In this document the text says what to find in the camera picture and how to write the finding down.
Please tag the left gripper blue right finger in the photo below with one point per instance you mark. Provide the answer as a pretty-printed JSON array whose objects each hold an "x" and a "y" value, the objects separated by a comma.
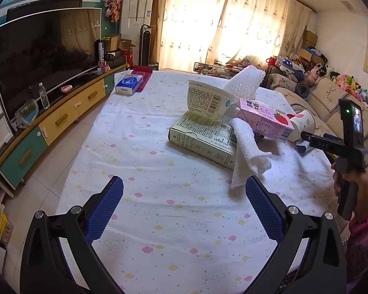
[{"x": 308, "y": 257}]

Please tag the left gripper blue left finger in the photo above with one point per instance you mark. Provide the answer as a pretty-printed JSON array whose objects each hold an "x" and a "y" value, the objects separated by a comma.
[{"x": 44, "y": 268}]

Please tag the white paper cup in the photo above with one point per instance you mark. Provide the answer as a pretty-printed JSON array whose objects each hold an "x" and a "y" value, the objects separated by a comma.
[{"x": 303, "y": 121}]

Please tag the pink strawberry milk carton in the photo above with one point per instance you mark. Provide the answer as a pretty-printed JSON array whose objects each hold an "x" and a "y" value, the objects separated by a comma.
[{"x": 264, "y": 120}]

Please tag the white tissue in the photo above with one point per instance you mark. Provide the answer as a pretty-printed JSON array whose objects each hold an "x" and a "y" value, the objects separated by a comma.
[{"x": 250, "y": 160}]

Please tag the white foam fruit net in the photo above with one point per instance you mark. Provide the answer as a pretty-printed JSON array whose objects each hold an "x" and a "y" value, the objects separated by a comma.
[{"x": 245, "y": 83}]

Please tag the green white carton box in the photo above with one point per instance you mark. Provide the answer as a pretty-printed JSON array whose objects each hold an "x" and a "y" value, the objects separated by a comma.
[{"x": 210, "y": 139}]

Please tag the white yogurt cup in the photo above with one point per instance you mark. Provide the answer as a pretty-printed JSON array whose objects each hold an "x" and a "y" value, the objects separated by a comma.
[{"x": 208, "y": 101}]

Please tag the pink sleeved right forearm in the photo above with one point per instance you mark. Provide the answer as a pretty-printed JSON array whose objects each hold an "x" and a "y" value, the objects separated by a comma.
[{"x": 357, "y": 245}]

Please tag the person's right hand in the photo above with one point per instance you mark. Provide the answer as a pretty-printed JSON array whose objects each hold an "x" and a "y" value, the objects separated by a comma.
[{"x": 350, "y": 180}]

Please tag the beige fabric sofa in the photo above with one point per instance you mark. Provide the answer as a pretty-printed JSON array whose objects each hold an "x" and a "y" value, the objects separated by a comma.
[{"x": 323, "y": 102}]

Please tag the pile of plush toys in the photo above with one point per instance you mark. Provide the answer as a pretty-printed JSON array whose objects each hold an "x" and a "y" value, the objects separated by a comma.
[{"x": 344, "y": 81}]

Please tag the yellow green tv cabinet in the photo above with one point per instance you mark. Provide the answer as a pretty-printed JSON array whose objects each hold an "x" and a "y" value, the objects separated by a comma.
[{"x": 21, "y": 154}]

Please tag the white dotted tablecloth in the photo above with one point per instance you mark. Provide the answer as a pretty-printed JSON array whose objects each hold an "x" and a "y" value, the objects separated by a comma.
[{"x": 179, "y": 227}]

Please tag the glass bowl on cabinet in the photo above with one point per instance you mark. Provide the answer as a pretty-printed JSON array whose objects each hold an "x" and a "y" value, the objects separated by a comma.
[{"x": 26, "y": 114}]

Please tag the clear water bottle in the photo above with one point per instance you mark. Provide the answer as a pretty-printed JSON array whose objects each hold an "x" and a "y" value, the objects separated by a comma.
[{"x": 43, "y": 96}]

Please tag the pile of books and toys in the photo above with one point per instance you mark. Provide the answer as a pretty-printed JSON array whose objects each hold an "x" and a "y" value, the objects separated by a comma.
[{"x": 227, "y": 71}]

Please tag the blue tissue pack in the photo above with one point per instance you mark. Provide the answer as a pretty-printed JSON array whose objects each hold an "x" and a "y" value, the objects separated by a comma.
[{"x": 129, "y": 84}]

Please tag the red envelope box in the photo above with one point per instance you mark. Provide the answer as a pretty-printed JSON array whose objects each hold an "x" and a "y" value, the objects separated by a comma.
[{"x": 145, "y": 72}]

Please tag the cream embroidered curtains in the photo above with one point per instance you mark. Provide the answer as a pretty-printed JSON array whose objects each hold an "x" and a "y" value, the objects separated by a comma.
[{"x": 224, "y": 31}]

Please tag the large flat screen television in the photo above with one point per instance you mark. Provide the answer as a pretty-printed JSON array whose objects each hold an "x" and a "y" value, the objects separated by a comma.
[{"x": 47, "y": 48}]

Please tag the black tower fan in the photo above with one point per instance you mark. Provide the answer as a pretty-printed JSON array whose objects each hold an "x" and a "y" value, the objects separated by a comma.
[{"x": 144, "y": 45}]

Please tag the white standing air conditioner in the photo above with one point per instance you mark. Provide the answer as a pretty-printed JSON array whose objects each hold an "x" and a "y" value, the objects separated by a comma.
[{"x": 134, "y": 14}]

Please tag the artificial flower wall decoration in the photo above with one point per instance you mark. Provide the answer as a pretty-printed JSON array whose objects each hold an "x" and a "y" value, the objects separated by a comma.
[{"x": 113, "y": 9}]

